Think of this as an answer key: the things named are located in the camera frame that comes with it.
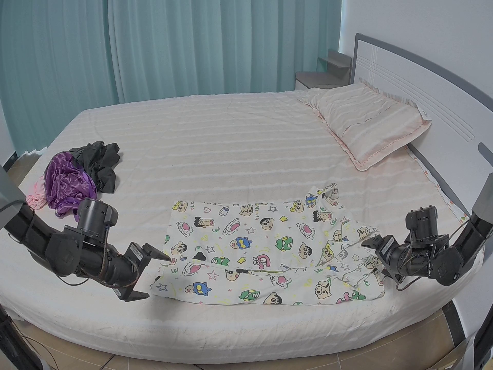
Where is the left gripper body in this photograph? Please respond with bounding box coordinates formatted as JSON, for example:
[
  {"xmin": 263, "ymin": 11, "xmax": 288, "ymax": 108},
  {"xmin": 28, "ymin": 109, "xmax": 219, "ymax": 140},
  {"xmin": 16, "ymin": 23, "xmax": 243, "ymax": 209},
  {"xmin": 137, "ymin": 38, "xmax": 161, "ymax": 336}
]
[{"xmin": 101, "ymin": 241, "xmax": 151, "ymax": 303}]

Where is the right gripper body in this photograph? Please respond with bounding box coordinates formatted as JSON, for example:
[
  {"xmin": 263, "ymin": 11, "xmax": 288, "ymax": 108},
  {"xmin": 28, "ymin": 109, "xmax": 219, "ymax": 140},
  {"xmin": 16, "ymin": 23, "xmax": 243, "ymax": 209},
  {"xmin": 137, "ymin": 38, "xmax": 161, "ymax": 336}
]
[{"xmin": 374, "ymin": 234, "xmax": 410, "ymax": 282}]

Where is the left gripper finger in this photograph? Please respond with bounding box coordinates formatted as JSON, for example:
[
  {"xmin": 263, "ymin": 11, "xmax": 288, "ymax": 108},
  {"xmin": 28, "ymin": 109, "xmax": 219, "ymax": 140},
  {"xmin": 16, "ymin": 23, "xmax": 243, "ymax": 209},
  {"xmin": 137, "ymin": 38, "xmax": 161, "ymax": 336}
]
[
  {"xmin": 122, "ymin": 289, "xmax": 151, "ymax": 303},
  {"xmin": 142, "ymin": 243, "xmax": 173, "ymax": 263}
]

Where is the white printed pyjama top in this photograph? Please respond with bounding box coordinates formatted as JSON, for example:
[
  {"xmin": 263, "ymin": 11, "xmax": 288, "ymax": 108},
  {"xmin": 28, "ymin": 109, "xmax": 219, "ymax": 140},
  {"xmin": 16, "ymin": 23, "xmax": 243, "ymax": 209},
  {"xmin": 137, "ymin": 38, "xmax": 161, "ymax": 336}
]
[{"xmin": 150, "ymin": 183, "xmax": 386, "ymax": 307}]

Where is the bed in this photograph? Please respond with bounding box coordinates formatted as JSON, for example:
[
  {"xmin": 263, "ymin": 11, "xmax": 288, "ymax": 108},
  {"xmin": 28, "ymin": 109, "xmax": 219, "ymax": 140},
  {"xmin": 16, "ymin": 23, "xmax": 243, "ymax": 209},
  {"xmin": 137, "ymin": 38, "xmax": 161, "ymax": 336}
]
[{"xmin": 0, "ymin": 33, "xmax": 493, "ymax": 365}]

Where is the purple garment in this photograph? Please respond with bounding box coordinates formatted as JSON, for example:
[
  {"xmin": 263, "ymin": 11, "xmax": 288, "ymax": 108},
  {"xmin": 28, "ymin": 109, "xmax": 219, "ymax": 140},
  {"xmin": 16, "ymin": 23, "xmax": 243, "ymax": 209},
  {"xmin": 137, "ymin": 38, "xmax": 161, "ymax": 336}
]
[{"xmin": 44, "ymin": 151, "xmax": 99, "ymax": 219}]

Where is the dark grey garment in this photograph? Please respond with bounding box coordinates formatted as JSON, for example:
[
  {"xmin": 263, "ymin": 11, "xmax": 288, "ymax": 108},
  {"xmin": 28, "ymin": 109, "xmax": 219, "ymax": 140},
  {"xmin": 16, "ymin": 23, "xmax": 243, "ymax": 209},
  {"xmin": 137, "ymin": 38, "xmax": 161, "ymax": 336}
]
[{"xmin": 69, "ymin": 141, "xmax": 122, "ymax": 195}]

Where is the pink garment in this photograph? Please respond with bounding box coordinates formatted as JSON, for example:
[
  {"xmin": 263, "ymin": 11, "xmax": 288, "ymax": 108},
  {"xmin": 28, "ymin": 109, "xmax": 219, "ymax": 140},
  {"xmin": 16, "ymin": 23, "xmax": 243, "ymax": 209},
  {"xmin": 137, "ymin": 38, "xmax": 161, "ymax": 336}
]
[{"xmin": 26, "ymin": 178, "xmax": 51, "ymax": 211}]

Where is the cream striped pillow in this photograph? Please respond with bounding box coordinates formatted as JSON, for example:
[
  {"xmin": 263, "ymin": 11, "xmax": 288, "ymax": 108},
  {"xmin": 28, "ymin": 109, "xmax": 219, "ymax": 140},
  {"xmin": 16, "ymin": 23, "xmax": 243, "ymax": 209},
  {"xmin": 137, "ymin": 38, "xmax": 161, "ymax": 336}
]
[{"xmin": 298, "ymin": 79, "xmax": 432, "ymax": 172}]

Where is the grey bedside table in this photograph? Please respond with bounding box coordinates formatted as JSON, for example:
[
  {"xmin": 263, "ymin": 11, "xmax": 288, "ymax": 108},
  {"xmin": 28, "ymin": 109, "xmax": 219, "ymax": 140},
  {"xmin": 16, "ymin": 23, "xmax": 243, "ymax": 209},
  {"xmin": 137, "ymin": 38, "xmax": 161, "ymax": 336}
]
[{"xmin": 295, "ymin": 49, "xmax": 353, "ymax": 91}]

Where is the blue-green curtain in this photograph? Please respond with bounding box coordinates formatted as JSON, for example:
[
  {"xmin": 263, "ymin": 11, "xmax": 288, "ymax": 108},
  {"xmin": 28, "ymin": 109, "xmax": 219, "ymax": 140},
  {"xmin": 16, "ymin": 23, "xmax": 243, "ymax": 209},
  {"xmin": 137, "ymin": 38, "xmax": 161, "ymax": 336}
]
[
  {"xmin": 107, "ymin": 0, "xmax": 343, "ymax": 105},
  {"xmin": 0, "ymin": 0, "xmax": 126, "ymax": 157}
]

